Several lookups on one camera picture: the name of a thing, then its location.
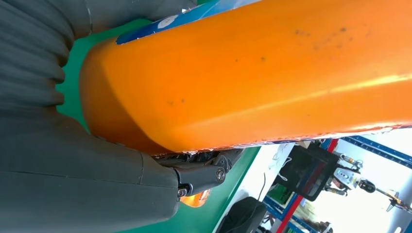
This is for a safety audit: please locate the black case yellow label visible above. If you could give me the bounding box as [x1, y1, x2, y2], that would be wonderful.
[219, 197, 268, 233]

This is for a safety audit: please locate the white table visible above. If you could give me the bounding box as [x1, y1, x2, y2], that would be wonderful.
[212, 143, 295, 233]

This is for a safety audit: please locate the green crate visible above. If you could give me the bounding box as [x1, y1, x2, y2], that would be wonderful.
[267, 183, 292, 206]

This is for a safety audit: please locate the silver humanoid robot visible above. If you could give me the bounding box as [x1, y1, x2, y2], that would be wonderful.
[325, 153, 377, 198]

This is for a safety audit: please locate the blue red metal rack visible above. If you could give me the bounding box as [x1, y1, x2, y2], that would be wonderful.
[262, 135, 412, 233]

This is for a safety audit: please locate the thin black cable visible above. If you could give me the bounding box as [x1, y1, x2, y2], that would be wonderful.
[256, 173, 267, 210]

